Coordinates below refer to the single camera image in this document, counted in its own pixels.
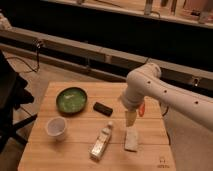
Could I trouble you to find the green ceramic bowl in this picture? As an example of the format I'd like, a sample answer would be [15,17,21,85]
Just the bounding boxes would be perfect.
[56,87,87,114]

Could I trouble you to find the black rectangular block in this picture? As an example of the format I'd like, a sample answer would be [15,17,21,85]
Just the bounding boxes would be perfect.
[93,102,113,117]

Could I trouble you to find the black office chair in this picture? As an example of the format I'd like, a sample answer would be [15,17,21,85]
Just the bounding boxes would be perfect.
[0,50,37,153]

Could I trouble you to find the black cable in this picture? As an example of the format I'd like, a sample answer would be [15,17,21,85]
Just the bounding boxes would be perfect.
[4,39,44,74]

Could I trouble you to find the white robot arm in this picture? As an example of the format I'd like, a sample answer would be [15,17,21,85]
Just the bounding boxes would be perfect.
[120,63,213,131]

